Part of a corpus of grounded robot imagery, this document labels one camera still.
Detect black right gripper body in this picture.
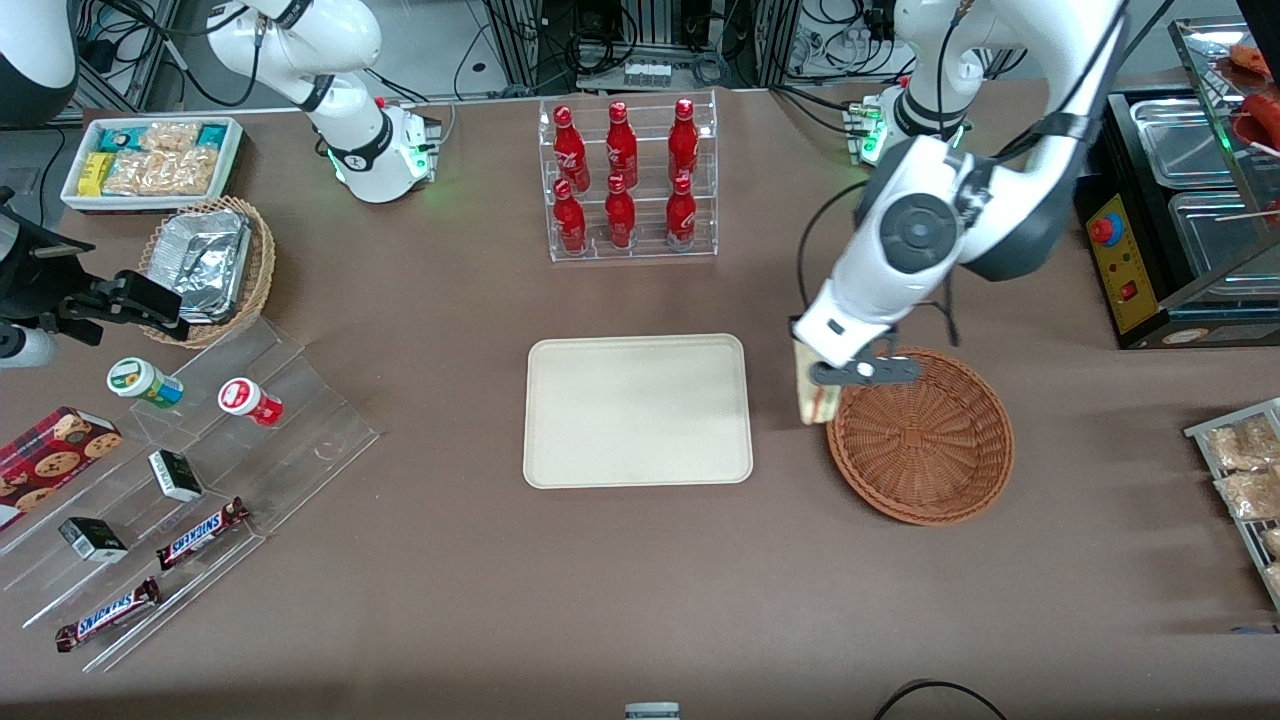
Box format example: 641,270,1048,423
0,190,97,327

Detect triangular sandwich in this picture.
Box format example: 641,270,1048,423
794,340,847,427

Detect light tan wicker basket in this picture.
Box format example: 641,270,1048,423
138,196,277,350

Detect brown round wicker basket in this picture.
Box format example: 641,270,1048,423
826,346,1016,527

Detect cream rectangular tray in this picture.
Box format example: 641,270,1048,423
523,334,754,490

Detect stacked aluminium foil trays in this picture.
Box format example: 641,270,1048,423
150,209,252,324

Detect green lid snack cup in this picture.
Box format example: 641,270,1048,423
107,357,185,410

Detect white plastic snack bin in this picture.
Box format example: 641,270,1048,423
60,116,244,214

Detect red lid snack cup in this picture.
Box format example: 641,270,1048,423
218,378,284,428

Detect large clear cracker bag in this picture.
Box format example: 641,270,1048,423
103,147,218,197

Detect red cookie box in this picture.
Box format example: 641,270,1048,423
0,405,123,532

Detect small clear cracker bag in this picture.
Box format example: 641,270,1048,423
139,121,202,153

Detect small black box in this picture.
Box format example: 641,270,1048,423
148,450,204,503
58,517,129,563

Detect clear acrylic stepped stand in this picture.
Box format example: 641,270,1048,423
0,315,381,674

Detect red soda bottle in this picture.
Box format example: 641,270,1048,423
667,98,700,183
665,175,698,249
553,179,589,255
605,101,639,190
604,175,637,250
553,105,591,193

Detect Snickers chocolate bar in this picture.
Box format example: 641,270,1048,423
155,497,251,571
55,577,163,653

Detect clear acrylic bottle rack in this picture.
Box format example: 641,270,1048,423
538,90,719,263

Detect black hot food display case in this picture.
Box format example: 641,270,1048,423
1075,15,1280,351

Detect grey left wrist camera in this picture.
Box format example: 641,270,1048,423
808,355,922,390

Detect black looped cable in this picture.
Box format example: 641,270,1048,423
872,680,1007,720

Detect aluminium frame rack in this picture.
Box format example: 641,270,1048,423
480,0,801,96

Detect grey wire tray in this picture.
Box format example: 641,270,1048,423
1184,398,1280,613

